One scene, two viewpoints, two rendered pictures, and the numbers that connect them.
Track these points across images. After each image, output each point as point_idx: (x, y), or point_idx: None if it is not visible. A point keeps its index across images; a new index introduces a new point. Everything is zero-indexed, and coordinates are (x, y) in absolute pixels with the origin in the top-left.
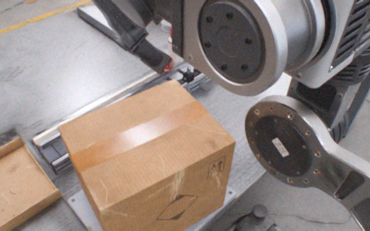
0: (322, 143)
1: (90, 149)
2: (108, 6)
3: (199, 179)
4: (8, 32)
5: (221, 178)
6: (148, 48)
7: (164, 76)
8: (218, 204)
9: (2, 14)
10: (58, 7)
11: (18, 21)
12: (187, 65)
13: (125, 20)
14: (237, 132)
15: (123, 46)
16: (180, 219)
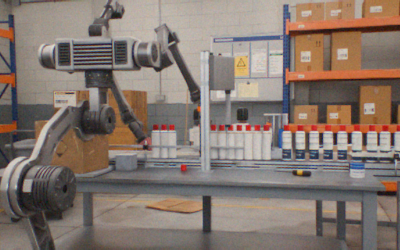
0: (76, 105)
1: None
2: (117, 98)
3: (67, 135)
4: (220, 206)
5: (78, 144)
6: (132, 126)
7: (138, 145)
8: (79, 167)
9: (233, 198)
10: (275, 206)
11: (236, 204)
12: (155, 146)
13: (123, 106)
14: (138, 173)
15: (121, 119)
16: (60, 159)
